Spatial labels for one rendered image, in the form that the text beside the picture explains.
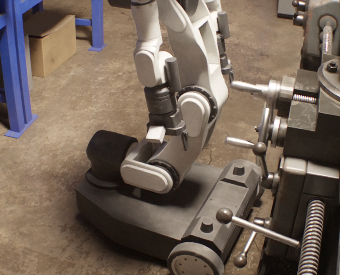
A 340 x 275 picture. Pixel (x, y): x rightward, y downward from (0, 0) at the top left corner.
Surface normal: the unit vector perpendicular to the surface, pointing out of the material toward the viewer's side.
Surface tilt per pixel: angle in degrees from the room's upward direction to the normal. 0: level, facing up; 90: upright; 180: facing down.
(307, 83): 0
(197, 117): 90
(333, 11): 90
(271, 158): 0
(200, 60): 90
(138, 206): 0
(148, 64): 90
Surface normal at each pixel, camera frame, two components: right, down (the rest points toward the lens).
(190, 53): -0.33, 0.81
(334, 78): 0.03, -0.83
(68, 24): 0.94, 0.22
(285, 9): -0.17, 0.55
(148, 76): -0.40, 0.50
